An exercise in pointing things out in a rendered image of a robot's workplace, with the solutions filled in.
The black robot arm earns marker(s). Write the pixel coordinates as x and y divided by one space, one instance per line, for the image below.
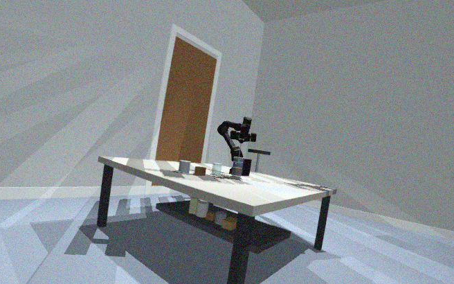
223 130

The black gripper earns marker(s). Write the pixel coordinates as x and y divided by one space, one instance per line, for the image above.
243 135

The black shelf under table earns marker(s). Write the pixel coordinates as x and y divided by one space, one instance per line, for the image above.
264 235

